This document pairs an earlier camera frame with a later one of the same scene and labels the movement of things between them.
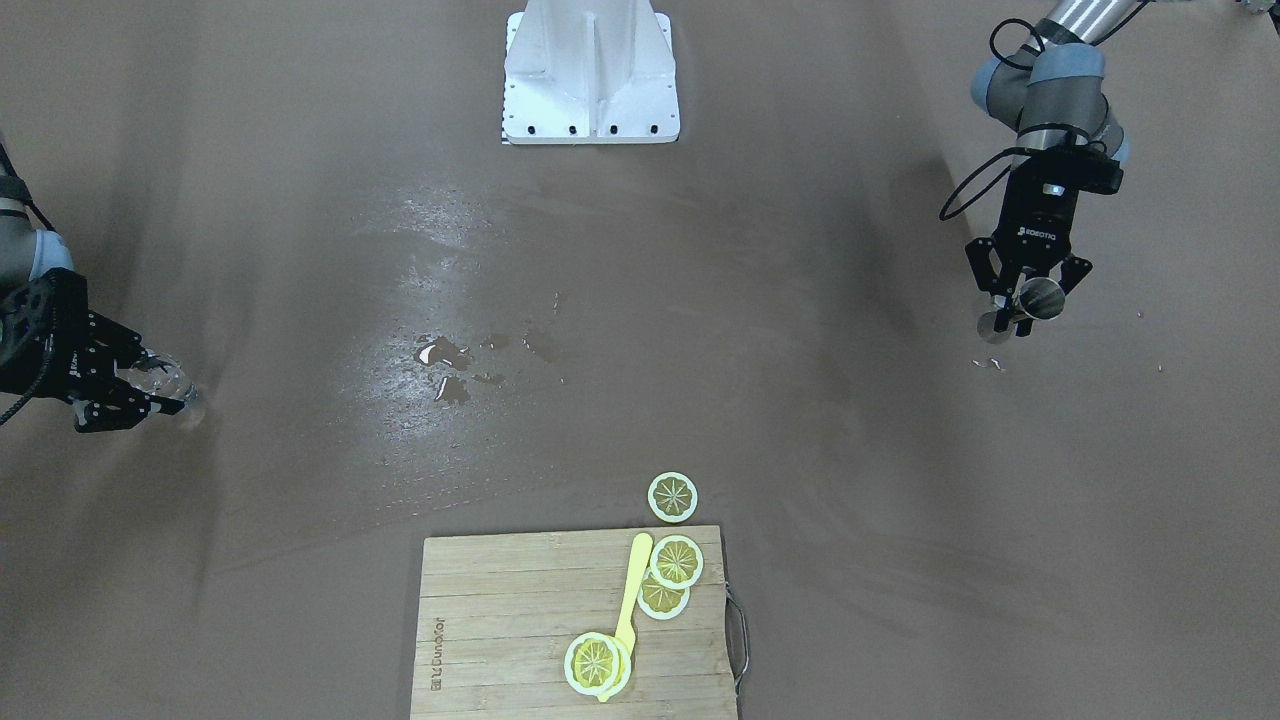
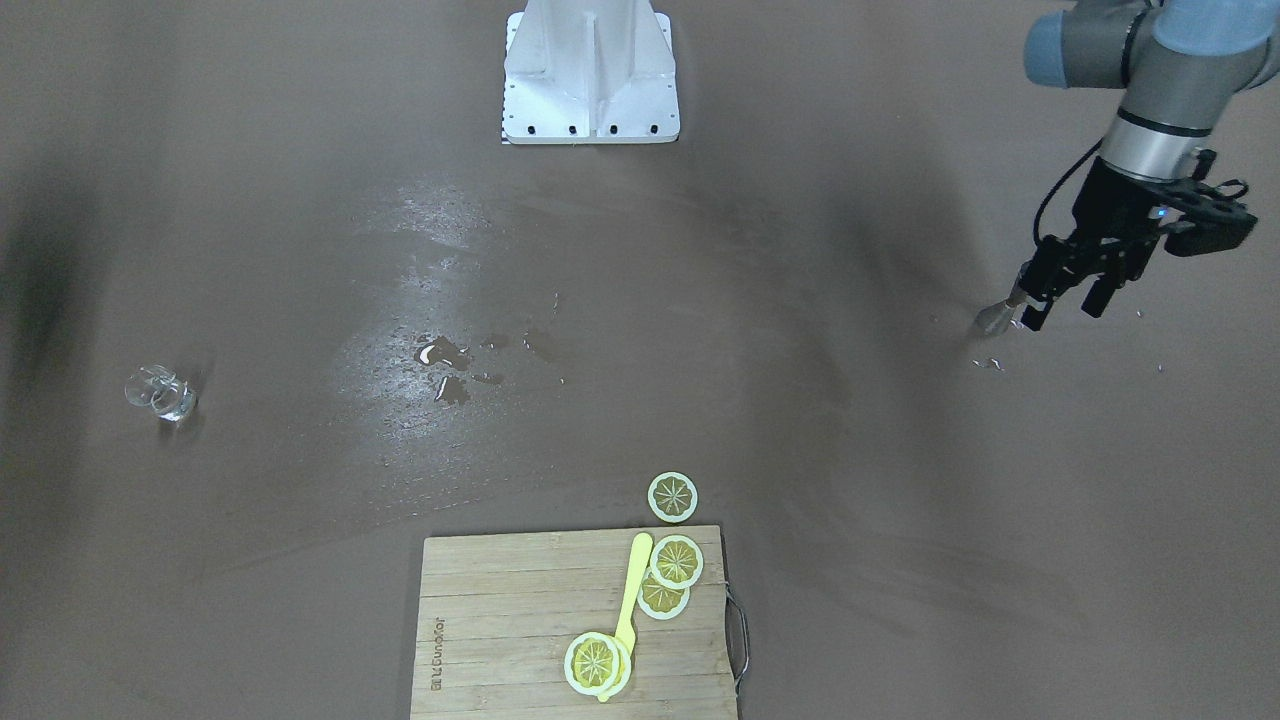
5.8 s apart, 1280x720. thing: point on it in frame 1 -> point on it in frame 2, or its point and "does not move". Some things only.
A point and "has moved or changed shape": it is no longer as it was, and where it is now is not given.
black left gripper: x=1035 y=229 -> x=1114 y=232
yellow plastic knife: x=641 y=558 does not move
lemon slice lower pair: x=659 y=601 does not move
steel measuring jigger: x=1039 y=298 has moved or changed shape
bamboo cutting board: x=497 y=614 does not move
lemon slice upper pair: x=676 y=562 does not move
